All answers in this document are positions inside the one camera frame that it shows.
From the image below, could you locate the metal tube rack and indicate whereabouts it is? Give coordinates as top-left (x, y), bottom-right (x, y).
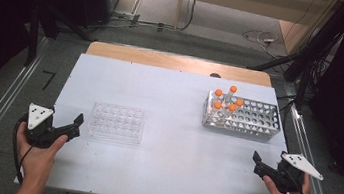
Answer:
top-left (200, 88), bottom-right (286, 143)

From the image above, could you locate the orange-capped clear tube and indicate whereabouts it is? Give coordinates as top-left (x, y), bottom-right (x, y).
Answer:
top-left (211, 87), bottom-right (225, 107)
top-left (230, 97), bottom-right (245, 112)
top-left (224, 84), bottom-right (239, 105)
top-left (222, 102), bottom-right (239, 122)
top-left (209, 100), bottom-right (225, 122)

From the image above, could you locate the black metal stand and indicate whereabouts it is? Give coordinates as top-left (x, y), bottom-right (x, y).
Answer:
top-left (22, 1), bottom-right (103, 77)

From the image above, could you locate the white board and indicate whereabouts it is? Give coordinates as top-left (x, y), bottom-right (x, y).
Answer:
top-left (13, 46), bottom-right (298, 194)

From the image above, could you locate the clear plastic tube rack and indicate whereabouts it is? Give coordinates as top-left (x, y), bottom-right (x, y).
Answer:
top-left (87, 101), bottom-right (147, 146)

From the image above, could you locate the person's left hand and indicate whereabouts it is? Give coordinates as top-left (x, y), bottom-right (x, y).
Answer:
top-left (9, 121), bottom-right (70, 192)

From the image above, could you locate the white coiled cable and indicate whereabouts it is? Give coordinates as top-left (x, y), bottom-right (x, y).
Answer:
top-left (239, 27), bottom-right (279, 52)

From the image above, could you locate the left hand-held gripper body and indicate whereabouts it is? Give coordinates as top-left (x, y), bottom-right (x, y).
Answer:
top-left (20, 101), bottom-right (75, 153)

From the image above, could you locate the black hanging cable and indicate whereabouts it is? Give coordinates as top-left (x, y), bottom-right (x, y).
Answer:
top-left (180, 0), bottom-right (202, 34)

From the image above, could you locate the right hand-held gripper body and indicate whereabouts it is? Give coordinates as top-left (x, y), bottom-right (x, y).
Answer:
top-left (267, 150), bottom-right (327, 194)

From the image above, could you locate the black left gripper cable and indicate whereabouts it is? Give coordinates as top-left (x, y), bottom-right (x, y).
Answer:
top-left (5, 115), bottom-right (39, 187)

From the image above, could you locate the black stand with cables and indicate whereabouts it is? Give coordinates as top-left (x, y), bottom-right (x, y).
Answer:
top-left (242, 0), bottom-right (344, 117)

